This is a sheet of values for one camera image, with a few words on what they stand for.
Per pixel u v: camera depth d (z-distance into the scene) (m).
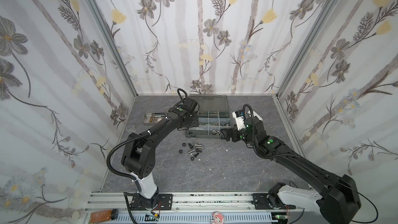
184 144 0.94
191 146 0.93
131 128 0.95
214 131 0.98
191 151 0.91
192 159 0.88
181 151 0.91
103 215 0.67
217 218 0.67
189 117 0.80
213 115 1.08
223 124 1.01
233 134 0.69
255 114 1.06
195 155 0.90
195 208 0.73
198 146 0.93
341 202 0.39
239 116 0.69
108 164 0.44
